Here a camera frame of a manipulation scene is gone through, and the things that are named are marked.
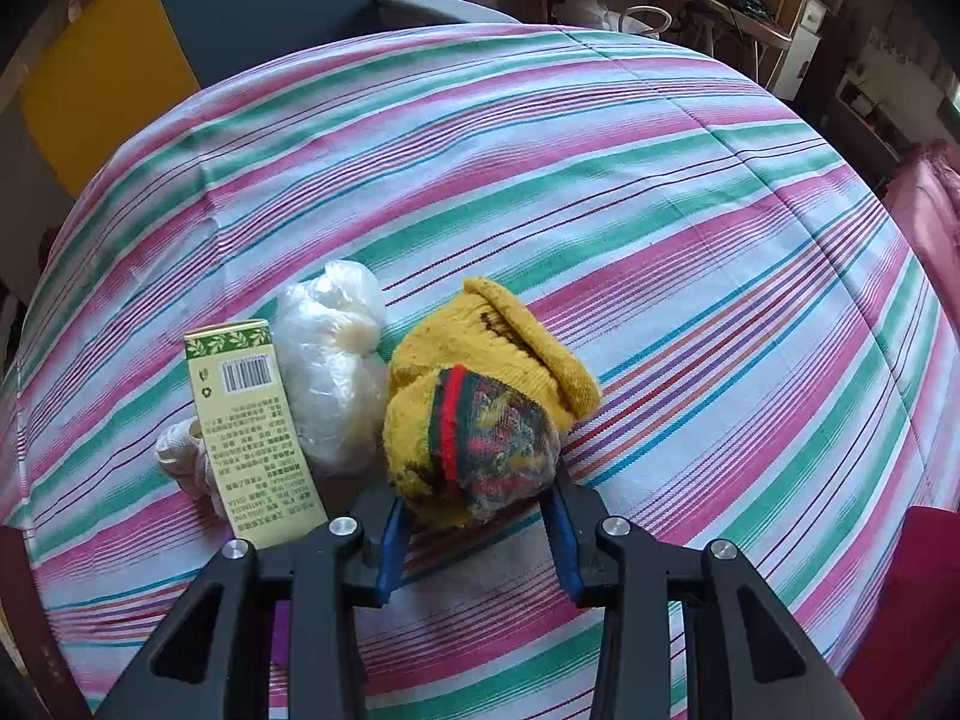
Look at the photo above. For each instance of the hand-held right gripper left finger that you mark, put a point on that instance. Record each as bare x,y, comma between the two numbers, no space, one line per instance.
390,547

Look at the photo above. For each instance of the yellow sock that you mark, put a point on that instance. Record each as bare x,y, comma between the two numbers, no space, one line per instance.
480,360

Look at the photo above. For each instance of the cluttered shelf unit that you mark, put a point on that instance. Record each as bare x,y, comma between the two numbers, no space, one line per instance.
757,7

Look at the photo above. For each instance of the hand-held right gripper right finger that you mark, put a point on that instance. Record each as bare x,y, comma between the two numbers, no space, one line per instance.
566,555

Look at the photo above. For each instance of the pink cloth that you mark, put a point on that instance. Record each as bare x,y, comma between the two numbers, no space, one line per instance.
930,232

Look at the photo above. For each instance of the green and cream box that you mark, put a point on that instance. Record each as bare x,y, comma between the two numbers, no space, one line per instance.
247,450

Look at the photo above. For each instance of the grey yellow blue sofa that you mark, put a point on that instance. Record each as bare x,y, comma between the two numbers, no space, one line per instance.
247,7

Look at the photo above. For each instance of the dark cabinet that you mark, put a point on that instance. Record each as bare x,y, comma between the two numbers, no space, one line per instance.
862,120

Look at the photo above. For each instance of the person's red clothing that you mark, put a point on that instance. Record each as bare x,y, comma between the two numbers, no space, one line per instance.
922,600

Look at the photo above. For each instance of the white mesh ball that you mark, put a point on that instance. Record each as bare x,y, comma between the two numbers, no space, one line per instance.
176,454

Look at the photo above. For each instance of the white plastic bag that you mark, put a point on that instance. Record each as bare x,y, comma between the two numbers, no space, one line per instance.
585,15

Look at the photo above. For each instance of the striped tablecloth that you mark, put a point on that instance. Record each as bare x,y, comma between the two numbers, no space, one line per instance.
600,240

